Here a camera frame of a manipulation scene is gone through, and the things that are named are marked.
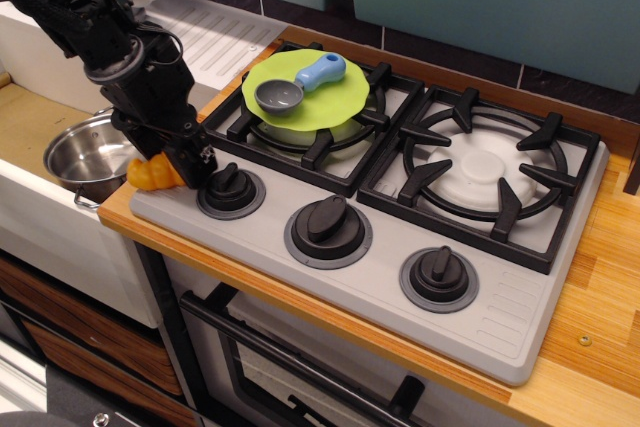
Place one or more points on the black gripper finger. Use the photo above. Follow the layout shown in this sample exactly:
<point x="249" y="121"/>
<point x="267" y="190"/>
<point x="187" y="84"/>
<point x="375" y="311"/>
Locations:
<point x="146" y="140"/>
<point x="193" y="158"/>

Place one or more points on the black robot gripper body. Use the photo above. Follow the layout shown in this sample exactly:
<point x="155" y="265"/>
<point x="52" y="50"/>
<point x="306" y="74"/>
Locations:
<point x="152" y="83"/>

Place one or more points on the orange plastic croissant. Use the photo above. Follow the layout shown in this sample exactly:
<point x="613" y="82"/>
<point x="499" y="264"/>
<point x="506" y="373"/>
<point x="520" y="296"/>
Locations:
<point x="155" y="174"/>

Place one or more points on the grey spoon with blue handle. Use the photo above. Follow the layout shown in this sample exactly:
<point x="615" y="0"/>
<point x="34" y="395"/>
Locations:
<point x="281" y="97"/>

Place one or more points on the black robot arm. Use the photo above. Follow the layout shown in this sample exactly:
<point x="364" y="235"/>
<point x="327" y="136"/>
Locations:
<point x="96" y="31"/>

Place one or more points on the stainless steel pot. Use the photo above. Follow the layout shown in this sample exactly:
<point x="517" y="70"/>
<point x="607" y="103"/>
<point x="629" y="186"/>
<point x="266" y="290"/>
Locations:
<point x="90" y="159"/>

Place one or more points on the white toy sink unit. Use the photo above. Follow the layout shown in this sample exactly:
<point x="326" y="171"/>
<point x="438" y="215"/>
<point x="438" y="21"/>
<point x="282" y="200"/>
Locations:
<point x="43" y="93"/>

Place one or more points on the lime green plastic plate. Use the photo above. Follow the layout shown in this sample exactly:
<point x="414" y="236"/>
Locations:
<point x="329" y="106"/>

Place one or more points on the black left stove knob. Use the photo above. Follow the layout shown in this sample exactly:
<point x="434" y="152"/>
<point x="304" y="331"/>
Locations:
<point x="231" y="193"/>

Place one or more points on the black stove knob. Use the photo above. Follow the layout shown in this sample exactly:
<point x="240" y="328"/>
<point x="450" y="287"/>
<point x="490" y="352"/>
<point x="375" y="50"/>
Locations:
<point x="231" y="193"/>
<point x="439" y="280"/>
<point x="328" y="234"/>

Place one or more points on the black left burner grate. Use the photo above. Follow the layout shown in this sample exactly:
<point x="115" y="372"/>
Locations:
<point x="336" y="159"/>

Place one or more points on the black burner grate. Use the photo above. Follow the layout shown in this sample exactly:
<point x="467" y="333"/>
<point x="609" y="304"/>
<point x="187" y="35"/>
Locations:
<point x="506" y="182"/>
<point x="336" y="159"/>

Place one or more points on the black middle stove knob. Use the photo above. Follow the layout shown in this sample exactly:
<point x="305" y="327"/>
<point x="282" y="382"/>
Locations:
<point x="328" y="234"/>

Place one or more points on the toy oven door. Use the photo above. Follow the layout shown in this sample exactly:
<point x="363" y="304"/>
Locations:
<point x="278" y="370"/>

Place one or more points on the wooden drawer fronts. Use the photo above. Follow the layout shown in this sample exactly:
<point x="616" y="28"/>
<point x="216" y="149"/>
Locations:
<point x="94" y="343"/>

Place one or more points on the grey toy stove top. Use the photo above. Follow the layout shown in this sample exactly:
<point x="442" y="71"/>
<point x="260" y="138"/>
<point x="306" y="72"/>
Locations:
<point x="499" y="334"/>

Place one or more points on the black right stove knob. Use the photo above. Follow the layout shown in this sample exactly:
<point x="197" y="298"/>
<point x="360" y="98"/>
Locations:
<point x="439" y="280"/>

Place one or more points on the black right burner grate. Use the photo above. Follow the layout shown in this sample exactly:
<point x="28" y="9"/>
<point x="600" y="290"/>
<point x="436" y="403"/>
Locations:
<point x="506" y="182"/>

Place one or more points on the black oven door handle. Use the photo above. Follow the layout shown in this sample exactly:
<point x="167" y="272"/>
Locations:
<point x="294" y="363"/>

